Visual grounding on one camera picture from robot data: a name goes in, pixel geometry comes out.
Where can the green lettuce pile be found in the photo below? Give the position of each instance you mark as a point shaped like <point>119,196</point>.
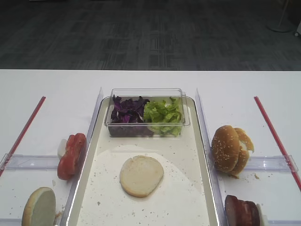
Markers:
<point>160,112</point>

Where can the rear tomato slice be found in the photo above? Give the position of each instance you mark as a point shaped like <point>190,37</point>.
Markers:
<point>75,144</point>

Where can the front meat patty slice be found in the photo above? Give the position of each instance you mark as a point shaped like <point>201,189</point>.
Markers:
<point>238,212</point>

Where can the meat patty slice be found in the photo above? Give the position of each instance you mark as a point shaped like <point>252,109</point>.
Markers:
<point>238,212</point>
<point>254,212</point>

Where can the rear meat patty slice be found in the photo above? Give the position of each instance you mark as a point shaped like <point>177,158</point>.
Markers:
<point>254,212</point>

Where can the white block by meat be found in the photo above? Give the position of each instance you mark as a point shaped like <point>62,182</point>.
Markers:
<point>262,216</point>

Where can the clear plastic container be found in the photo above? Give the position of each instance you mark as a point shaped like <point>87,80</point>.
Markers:
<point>142,129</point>

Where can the purple cabbage pile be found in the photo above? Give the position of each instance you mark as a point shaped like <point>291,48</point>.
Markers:
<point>128,111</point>

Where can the bun bottom on tray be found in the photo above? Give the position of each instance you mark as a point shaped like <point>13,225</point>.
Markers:
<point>140,175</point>

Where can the sesame bun top front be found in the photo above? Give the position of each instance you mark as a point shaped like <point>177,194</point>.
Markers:
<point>225,148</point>

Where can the sesame bun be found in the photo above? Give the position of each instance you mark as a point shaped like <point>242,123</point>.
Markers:
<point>245,145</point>
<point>225,148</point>

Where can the white metal tray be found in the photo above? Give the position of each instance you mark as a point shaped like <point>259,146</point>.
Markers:
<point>182,198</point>

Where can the white block by tomatoes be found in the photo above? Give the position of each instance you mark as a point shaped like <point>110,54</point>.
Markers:
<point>62,148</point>

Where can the sesame bun rear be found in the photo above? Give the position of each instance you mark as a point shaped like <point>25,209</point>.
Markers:
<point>245,145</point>

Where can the left long clear divider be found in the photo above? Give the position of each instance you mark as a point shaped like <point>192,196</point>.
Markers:
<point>91,122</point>

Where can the long clear divider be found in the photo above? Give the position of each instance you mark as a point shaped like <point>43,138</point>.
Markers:
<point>218,201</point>
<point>91,122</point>

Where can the left red strip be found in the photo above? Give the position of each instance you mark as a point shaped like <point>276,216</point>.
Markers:
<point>23,134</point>

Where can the red strip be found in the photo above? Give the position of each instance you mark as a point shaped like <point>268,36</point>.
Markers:
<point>23,134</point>
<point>279,143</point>

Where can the right long clear divider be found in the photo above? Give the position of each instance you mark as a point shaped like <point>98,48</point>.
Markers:
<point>218,201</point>

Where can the upright bun half left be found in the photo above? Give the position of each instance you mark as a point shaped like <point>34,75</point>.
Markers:
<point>40,208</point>

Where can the right red strip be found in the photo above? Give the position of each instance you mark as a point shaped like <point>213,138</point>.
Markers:
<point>279,143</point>

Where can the white stand base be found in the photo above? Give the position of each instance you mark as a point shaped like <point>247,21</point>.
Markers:
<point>281,25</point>

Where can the right upper clear rail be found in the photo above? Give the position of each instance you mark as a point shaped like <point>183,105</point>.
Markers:
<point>279,163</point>

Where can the clear rail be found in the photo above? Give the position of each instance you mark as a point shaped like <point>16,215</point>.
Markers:
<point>29,162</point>
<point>10,222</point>
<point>280,222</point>
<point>279,163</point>

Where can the left upper clear rail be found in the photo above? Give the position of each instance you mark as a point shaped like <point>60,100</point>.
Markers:
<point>29,162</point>

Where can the right lower clear rail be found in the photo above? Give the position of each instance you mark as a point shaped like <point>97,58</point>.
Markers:
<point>280,222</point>

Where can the left lower clear rail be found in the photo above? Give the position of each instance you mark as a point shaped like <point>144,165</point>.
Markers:
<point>10,222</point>

